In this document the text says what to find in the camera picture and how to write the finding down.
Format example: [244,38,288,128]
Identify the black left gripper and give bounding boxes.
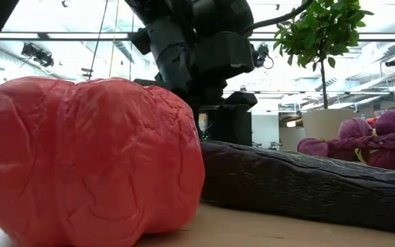
[149,17,259,108]

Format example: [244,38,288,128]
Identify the purple onion braid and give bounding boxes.
[296,108,395,171]

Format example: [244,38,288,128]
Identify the red-orange bell pepper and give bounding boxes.
[0,75,206,247]

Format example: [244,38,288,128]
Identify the black cabinet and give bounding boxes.
[206,110,252,148]

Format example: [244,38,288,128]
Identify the white plant pot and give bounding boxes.
[301,108,356,141]

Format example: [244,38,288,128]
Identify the small green potted tree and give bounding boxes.
[273,0,375,110]

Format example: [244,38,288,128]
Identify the black ceiling track lights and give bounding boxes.
[21,43,55,69]

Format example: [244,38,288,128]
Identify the colourful wall poster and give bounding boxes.
[197,112,208,133]

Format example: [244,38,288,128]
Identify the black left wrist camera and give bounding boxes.
[192,31,256,68]

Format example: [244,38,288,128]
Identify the black ceiling spotlight with cable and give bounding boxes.
[254,43,274,69]

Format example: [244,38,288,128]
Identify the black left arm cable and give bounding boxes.
[241,0,314,35]

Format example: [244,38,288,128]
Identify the silver ventilation duct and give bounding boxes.
[80,0,140,69]

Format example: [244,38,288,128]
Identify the black hanging cable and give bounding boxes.
[87,0,109,80]

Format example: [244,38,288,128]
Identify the black overhead frame bar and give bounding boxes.
[0,31,395,42]

